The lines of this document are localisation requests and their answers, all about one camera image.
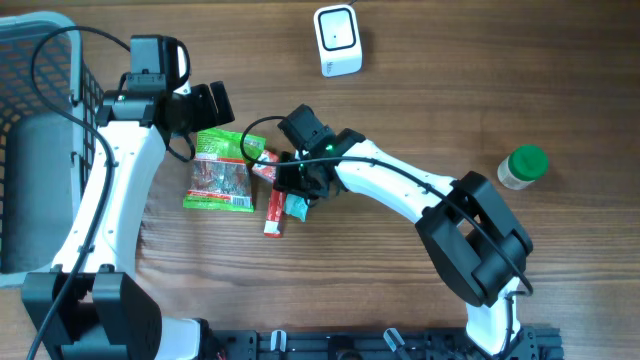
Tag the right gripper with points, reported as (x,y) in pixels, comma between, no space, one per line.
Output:
(288,182)

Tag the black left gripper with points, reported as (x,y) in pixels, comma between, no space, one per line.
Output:
(209,117)

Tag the teal packet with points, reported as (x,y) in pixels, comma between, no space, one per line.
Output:
(296,206)

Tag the red stick packet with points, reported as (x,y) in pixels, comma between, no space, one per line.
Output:
(275,211)

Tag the green lid jar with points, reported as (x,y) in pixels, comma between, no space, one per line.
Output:
(522,167)

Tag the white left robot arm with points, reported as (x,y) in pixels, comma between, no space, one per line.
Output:
(88,305)

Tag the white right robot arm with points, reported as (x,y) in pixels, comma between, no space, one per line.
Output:
(473,239)

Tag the white barcode scanner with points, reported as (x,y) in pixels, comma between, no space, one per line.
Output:
(338,40)

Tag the green snack bag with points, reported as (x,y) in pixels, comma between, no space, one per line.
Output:
(220,177)

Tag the grey plastic shopping basket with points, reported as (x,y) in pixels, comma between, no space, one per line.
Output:
(45,158)

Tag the black mounting rail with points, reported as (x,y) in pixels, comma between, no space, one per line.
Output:
(431,344)

